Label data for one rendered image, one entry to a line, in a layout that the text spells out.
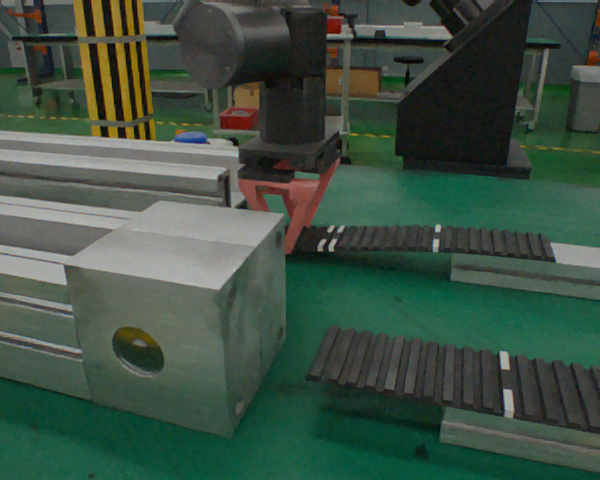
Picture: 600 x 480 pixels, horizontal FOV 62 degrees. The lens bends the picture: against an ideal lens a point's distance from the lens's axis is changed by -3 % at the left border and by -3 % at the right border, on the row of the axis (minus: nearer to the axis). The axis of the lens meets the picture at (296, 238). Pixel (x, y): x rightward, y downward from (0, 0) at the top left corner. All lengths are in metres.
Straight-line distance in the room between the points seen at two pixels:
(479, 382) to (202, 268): 0.16
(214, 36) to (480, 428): 0.29
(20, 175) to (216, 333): 0.37
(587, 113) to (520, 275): 4.95
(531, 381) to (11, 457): 0.28
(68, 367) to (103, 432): 0.04
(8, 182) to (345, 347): 0.40
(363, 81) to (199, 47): 4.89
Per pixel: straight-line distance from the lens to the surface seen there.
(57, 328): 0.32
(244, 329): 0.28
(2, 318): 0.34
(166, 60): 9.11
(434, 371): 0.29
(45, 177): 0.56
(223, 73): 0.37
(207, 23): 0.37
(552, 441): 0.31
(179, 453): 0.30
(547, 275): 0.47
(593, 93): 5.36
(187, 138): 0.63
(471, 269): 0.46
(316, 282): 0.44
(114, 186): 0.51
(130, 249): 0.29
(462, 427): 0.30
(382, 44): 5.01
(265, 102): 0.44
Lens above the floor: 0.99
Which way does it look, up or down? 24 degrees down
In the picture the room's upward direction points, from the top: straight up
